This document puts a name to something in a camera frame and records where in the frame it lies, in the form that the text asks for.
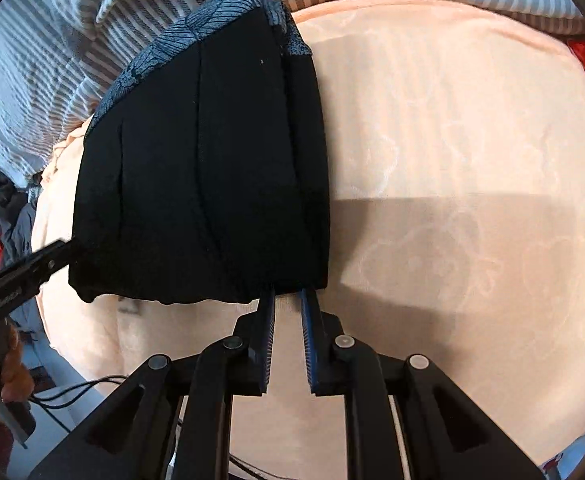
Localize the peach blanket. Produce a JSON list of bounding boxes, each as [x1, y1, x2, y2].
[[38, 0, 585, 479]]

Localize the person's left hand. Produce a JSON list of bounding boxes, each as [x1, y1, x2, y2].
[[1, 326, 34, 403]]

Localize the grey button shirt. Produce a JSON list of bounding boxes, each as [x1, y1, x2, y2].
[[0, 167, 44, 331]]

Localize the black cable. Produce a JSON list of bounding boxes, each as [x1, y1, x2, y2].
[[26, 374, 129, 436]]

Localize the black pants with blue trim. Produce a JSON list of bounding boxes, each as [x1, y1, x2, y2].
[[69, 0, 330, 304]]

